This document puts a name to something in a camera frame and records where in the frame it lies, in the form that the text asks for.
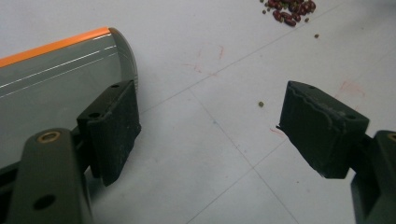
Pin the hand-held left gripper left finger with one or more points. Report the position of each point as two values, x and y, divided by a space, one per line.
113 133

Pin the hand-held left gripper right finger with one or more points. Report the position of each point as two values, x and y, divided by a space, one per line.
314 133

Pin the grey dustpan with orange edge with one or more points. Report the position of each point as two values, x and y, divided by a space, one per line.
46 93

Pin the pile of red and green beans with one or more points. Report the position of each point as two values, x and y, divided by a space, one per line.
291 14

